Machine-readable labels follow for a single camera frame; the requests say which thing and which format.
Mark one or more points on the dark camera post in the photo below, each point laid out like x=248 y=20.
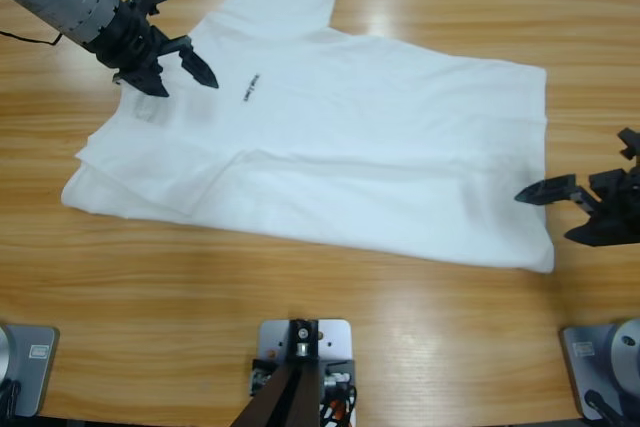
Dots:
x=295 y=387

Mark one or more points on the white t-shirt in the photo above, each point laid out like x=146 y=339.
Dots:
x=350 y=147

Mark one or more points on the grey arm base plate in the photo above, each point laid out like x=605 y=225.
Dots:
x=575 y=377
x=35 y=382

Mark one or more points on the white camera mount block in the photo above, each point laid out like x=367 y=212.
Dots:
x=335 y=342

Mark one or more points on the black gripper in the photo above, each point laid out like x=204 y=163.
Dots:
x=130 y=44
x=617 y=194

